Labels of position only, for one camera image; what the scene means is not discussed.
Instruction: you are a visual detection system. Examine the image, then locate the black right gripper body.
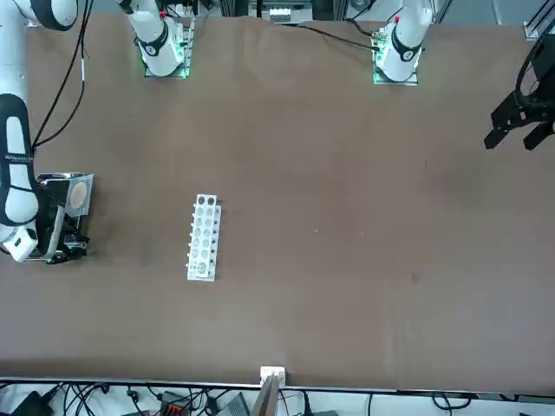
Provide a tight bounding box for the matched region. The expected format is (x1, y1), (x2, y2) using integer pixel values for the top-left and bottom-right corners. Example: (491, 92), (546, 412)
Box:
(37, 202), (67, 259)

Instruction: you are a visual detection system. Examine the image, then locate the aluminium frame profile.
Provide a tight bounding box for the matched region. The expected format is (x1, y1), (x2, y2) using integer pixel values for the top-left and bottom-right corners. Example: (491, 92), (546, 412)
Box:
(522, 0), (555, 41)

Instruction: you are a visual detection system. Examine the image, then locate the black orange power connector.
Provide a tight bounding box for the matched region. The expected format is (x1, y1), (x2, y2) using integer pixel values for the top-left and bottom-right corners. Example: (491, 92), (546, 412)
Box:
(158, 391), (194, 415)

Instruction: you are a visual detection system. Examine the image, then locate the steel tray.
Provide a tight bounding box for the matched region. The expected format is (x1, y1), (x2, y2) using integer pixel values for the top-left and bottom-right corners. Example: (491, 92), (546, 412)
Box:
(25, 172), (95, 264)

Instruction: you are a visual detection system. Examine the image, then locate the metal table edge rail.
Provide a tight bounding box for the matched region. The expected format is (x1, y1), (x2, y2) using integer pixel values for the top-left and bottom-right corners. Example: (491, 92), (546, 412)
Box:
(0, 375), (555, 398)

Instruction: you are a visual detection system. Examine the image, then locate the large black power adapter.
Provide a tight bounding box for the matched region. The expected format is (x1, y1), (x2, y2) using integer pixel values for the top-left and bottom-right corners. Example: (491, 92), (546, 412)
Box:
(0, 389), (56, 416)

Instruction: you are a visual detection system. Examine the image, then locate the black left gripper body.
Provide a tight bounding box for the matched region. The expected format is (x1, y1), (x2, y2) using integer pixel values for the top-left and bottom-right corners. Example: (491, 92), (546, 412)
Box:
(529, 33), (555, 94)

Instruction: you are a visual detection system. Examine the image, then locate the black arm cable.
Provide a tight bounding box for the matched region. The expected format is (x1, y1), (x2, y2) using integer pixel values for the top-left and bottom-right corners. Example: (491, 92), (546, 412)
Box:
(516, 36), (548, 105)
(29, 0), (96, 151)

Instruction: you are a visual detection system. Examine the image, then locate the wire gauze with ceramic centre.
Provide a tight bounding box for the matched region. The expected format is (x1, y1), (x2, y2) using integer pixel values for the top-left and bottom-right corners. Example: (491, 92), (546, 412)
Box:
(62, 172), (95, 218)

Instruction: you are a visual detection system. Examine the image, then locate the white test tube rack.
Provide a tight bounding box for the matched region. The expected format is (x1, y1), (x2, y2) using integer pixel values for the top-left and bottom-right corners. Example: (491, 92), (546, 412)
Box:
(185, 193), (223, 283)

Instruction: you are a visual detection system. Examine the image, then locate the black table cable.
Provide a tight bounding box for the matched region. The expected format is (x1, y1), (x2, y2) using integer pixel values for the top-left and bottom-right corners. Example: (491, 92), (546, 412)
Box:
(277, 21), (382, 53)

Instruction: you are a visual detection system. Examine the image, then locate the white post bracket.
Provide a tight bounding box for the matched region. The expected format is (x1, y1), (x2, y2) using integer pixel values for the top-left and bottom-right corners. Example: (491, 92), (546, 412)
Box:
(258, 366), (287, 386)

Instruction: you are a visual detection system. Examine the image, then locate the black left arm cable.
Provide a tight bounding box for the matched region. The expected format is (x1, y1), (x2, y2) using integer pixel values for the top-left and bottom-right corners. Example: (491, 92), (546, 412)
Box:
(516, 36), (548, 105)

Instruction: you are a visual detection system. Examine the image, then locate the aluminium camera post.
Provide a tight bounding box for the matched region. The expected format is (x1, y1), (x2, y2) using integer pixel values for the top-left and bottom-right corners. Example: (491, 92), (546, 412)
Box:
(252, 374), (282, 416)

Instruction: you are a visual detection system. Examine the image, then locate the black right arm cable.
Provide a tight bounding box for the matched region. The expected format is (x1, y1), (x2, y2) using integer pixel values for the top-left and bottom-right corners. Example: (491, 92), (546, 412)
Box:
(29, 0), (96, 151)

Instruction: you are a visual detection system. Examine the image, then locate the grey power adapter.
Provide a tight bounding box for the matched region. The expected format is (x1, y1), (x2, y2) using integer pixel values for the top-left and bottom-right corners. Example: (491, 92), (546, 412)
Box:
(216, 392), (251, 416)

